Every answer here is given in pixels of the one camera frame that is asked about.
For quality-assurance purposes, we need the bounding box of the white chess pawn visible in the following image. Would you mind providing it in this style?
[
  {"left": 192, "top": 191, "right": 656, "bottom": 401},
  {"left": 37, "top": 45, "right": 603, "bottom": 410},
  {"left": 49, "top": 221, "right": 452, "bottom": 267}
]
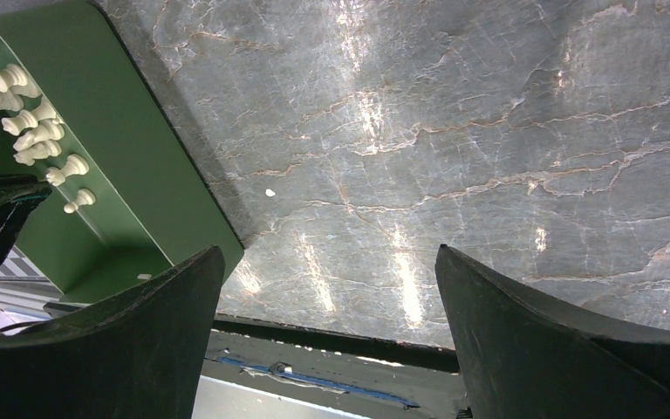
[{"left": 63, "top": 189, "right": 97, "bottom": 214}]

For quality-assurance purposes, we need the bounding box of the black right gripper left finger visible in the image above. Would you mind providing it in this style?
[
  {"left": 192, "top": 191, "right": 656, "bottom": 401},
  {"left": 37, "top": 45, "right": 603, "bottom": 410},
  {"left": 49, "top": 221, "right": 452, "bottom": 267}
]
[{"left": 0, "top": 247, "right": 226, "bottom": 418}]

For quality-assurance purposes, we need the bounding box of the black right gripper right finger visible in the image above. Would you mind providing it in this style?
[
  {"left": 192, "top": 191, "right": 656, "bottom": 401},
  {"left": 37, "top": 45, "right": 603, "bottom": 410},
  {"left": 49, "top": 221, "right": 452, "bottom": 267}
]
[{"left": 434, "top": 244, "right": 670, "bottom": 418}]

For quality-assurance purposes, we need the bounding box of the green plastic tray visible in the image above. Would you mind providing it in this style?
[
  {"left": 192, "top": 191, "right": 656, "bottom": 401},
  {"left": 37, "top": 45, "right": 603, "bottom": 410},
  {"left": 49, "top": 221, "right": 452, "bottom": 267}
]
[{"left": 0, "top": 1, "right": 244, "bottom": 305}]

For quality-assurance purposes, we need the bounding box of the black white chessboard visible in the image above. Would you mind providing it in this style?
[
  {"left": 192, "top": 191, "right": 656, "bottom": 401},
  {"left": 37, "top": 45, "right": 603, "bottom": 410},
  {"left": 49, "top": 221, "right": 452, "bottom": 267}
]
[{"left": 0, "top": 247, "right": 63, "bottom": 319}]

